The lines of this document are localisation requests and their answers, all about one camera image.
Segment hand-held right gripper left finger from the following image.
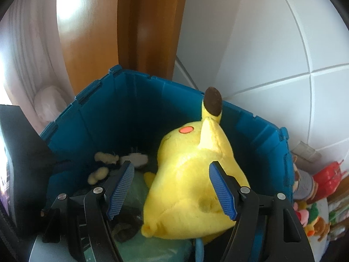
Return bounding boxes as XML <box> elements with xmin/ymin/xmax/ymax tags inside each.
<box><xmin>41</xmin><ymin>160</ymin><xmax>135</xmax><ymax>262</ymax></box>

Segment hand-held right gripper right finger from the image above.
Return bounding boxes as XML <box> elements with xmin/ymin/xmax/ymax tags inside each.
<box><xmin>209</xmin><ymin>160</ymin><xmax>314</xmax><ymax>262</ymax></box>

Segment yellow plush toy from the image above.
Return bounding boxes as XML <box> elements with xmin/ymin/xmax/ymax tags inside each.
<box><xmin>141</xmin><ymin>87</ymin><xmax>250</xmax><ymax>245</ymax></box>

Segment blue plastic storage bin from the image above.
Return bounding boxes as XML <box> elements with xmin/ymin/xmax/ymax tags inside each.
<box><xmin>39</xmin><ymin>65</ymin><xmax>289</xmax><ymax>262</ymax></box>

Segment small cream duck plush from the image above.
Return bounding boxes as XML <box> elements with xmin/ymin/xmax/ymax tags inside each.
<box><xmin>87</xmin><ymin>166</ymin><xmax>110</xmax><ymax>185</ymax></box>

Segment dark plush toy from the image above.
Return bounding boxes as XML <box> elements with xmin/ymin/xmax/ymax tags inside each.
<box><xmin>112</xmin><ymin>214</ymin><xmax>144</xmax><ymax>242</ymax></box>

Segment small white plush piece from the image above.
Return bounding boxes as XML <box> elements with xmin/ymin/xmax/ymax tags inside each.
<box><xmin>119</xmin><ymin>153</ymin><xmax>149</xmax><ymax>166</ymax></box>

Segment small cream plush toy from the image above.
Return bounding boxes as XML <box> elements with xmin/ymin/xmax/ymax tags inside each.
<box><xmin>94</xmin><ymin>151</ymin><xmax>119</xmax><ymax>163</ymax></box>

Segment teal plush in plastic bag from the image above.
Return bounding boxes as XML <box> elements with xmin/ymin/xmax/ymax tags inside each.
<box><xmin>113</xmin><ymin>171</ymin><xmax>195</xmax><ymax>262</ymax></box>

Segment red and pink plush toy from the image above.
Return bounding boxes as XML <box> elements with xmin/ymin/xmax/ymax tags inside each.
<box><xmin>293</xmin><ymin>200</ymin><xmax>310</xmax><ymax>221</ymax></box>

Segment bear plush with striped shirt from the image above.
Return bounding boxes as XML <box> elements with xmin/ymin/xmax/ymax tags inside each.
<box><xmin>291</xmin><ymin>155</ymin><xmax>315</xmax><ymax>200</ymax></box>

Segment green and orange plush toy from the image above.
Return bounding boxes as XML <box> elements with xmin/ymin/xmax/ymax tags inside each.
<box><xmin>307</xmin><ymin>202</ymin><xmax>322</xmax><ymax>220</ymax></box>

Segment white power strip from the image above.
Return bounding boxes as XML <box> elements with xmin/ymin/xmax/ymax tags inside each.
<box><xmin>293</xmin><ymin>141</ymin><xmax>323</xmax><ymax>165</ymax></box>

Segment brown plush toy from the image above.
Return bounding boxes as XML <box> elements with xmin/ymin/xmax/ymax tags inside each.
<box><xmin>305</xmin><ymin>217</ymin><xmax>332</xmax><ymax>242</ymax></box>

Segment red toy basket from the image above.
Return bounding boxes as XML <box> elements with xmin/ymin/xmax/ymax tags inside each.
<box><xmin>313</xmin><ymin>160</ymin><xmax>349</xmax><ymax>197</ymax></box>

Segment white curtain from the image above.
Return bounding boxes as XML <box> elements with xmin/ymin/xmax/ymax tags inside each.
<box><xmin>0</xmin><ymin>0</ymin><xmax>73</xmax><ymax>127</ymax></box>

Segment blue ring toy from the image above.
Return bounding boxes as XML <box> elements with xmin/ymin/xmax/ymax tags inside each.
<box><xmin>194</xmin><ymin>237</ymin><xmax>208</xmax><ymax>262</ymax></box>

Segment wooden door frame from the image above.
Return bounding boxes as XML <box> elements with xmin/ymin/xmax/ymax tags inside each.
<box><xmin>57</xmin><ymin>0</ymin><xmax>190</xmax><ymax>95</ymax></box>

